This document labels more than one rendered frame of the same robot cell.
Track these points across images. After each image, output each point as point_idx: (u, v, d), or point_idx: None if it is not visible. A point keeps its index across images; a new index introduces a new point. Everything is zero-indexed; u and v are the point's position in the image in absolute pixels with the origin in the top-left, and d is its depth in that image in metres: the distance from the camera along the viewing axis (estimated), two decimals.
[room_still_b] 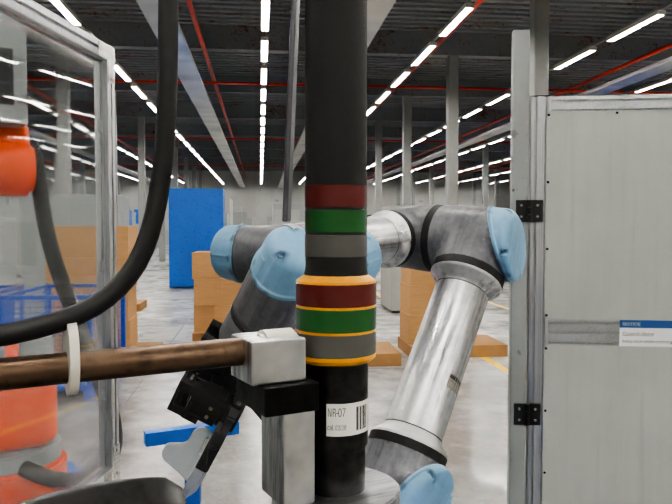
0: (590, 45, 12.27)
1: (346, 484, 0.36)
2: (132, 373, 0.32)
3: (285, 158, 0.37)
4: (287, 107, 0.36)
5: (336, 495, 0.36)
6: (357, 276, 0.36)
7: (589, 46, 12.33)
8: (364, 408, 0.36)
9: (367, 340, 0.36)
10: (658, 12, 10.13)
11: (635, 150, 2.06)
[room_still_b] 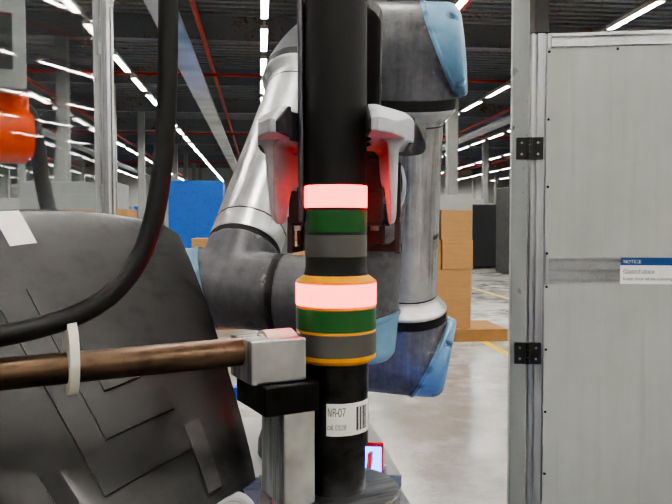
0: None
1: (346, 484, 0.36)
2: (132, 373, 0.32)
3: (298, 158, 0.36)
4: (298, 107, 0.36)
5: (336, 495, 0.36)
6: (357, 276, 0.36)
7: None
8: (364, 408, 0.36)
9: (367, 340, 0.36)
10: None
11: (636, 86, 2.06)
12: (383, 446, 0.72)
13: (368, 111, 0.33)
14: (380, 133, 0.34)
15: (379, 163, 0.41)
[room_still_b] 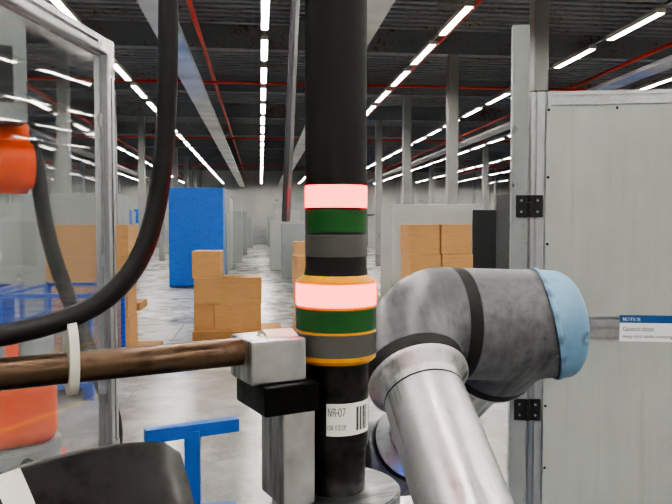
0: (590, 44, 12.27)
1: (346, 484, 0.36)
2: (132, 373, 0.32)
3: (284, 158, 0.37)
4: (287, 107, 0.36)
5: (336, 495, 0.36)
6: (357, 276, 0.36)
7: (588, 45, 12.33)
8: (364, 408, 0.36)
9: (367, 340, 0.36)
10: (658, 11, 10.13)
11: (635, 145, 2.06)
12: None
13: None
14: None
15: None
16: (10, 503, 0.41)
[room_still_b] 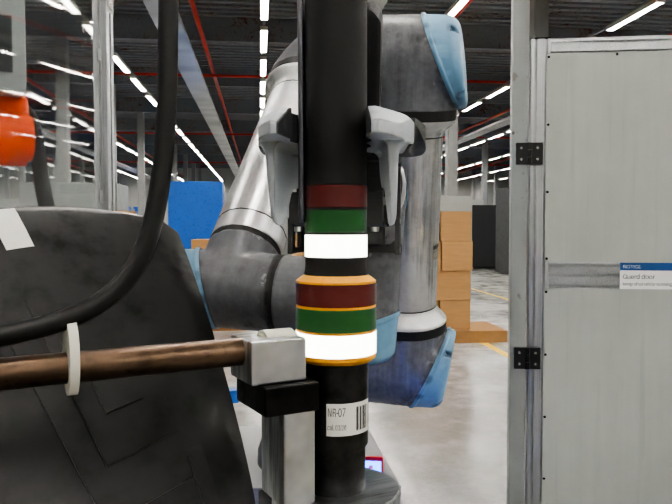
0: (590, 35, 12.27)
1: (346, 484, 0.36)
2: (132, 373, 0.32)
3: (298, 158, 0.36)
4: (298, 107, 0.36)
5: (336, 495, 0.36)
6: (357, 276, 0.36)
7: (588, 36, 12.32)
8: (364, 408, 0.36)
9: (367, 340, 0.36)
10: (658, 0, 10.13)
11: (636, 91, 2.06)
12: (383, 460, 0.72)
13: (368, 113, 0.34)
14: (380, 135, 0.34)
15: (379, 164, 0.42)
16: (4, 233, 0.40)
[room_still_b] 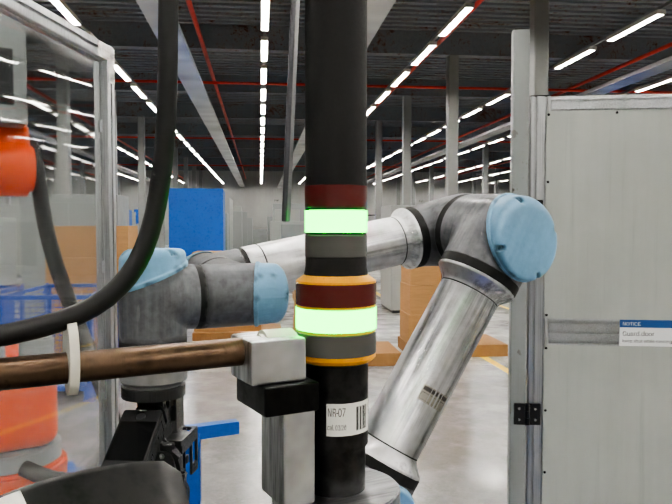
0: (590, 45, 12.27)
1: (346, 484, 0.36)
2: (132, 373, 0.32)
3: (284, 158, 0.37)
4: (287, 107, 0.36)
5: (336, 495, 0.36)
6: (357, 276, 0.36)
7: (588, 46, 12.33)
8: (364, 408, 0.36)
9: (367, 340, 0.36)
10: (658, 12, 10.13)
11: (635, 150, 2.06)
12: None
13: None
14: None
15: None
16: None
